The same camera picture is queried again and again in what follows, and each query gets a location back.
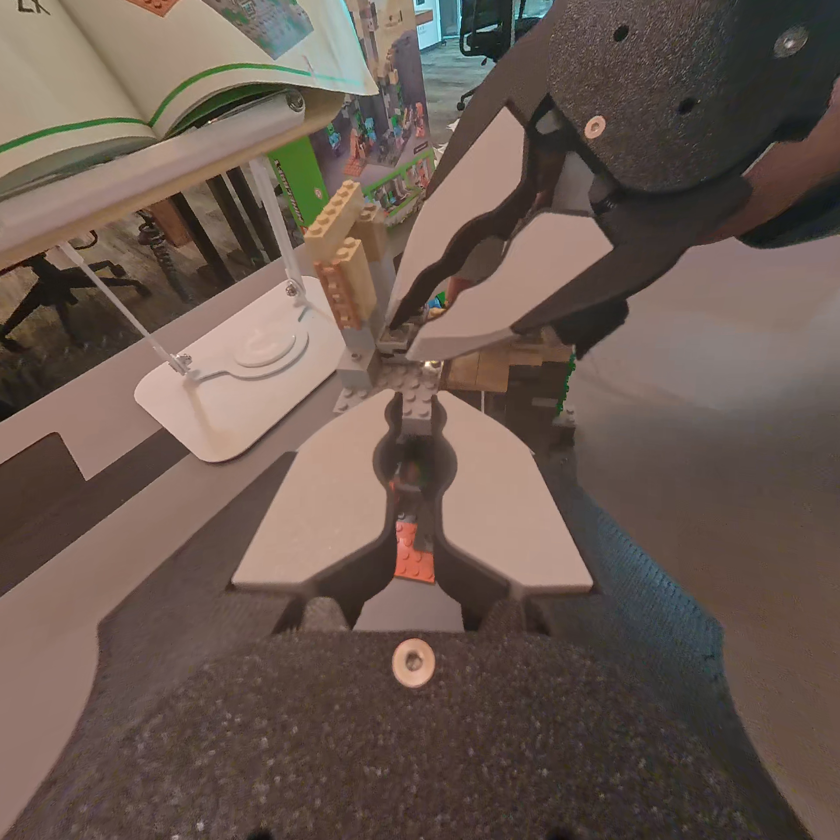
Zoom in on grey desk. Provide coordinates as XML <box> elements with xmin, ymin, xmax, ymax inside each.
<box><xmin>0</xmin><ymin>217</ymin><xmax>840</xmax><ymax>840</ymax></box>

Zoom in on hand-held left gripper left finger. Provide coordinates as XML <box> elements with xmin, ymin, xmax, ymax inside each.
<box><xmin>230</xmin><ymin>392</ymin><xmax>403</xmax><ymax>629</ymax></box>

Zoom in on green toy set box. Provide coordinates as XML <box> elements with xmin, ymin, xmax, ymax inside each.
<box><xmin>268</xmin><ymin>0</ymin><xmax>437</xmax><ymax>231</ymax></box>

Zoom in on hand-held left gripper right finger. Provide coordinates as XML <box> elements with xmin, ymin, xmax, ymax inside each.
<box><xmin>433</xmin><ymin>392</ymin><xmax>595</xmax><ymax>631</ymax></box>

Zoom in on black office chair base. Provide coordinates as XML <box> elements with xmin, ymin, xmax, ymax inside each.
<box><xmin>0</xmin><ymin>252</ymin><xmax>148</xmax><ymax>349</ymax></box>

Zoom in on black office chair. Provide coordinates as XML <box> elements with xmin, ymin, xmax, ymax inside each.
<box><xmin>458</xmin><ymin>0</ymin><xmax>559</xmax><ymax>63</ymax></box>

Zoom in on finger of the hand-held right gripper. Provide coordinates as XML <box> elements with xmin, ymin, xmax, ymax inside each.
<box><xmin>405</xmin><ymin>211</ymin><xmax>618</xmax><ymax>363</ymax></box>
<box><xmin>386</xmin><ymin>104</ymin><xmax>534</xmax><ymax>330</ymax></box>

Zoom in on toy brick building model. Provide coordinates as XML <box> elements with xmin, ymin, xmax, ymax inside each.
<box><xmin>303</xmin><ymin>178</ymin><xmax>578</xmax><ymax>585</ymax></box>

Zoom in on grey square stud plate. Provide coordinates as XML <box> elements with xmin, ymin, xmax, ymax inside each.
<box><xmin>377</xmin><ymin>323</ymin><xmax>422</xmax><ymax>358</ymax></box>

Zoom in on open instruction booklet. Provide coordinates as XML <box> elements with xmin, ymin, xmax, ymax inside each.
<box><xmin>0</xmin><ymin>0</ymin><xmax>380</xmax><ymax>198</ymax></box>

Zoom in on person's right hand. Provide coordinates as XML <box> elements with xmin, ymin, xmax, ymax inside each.
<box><xmin>738</xmin><ymin>118</ymin><xmax>840</xmax><ymax>240</ymax></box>

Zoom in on black table frame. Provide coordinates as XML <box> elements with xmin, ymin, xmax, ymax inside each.
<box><xmin>169</xmin><ymin>167</ymin><xmax>280</xmax><ymax>290</ymax></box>

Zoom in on black coiled cable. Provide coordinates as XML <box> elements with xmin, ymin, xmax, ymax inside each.
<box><xmin>136</xmin><ymin>210</ymin><xmax>179</xmax><ymax>286</ymax></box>

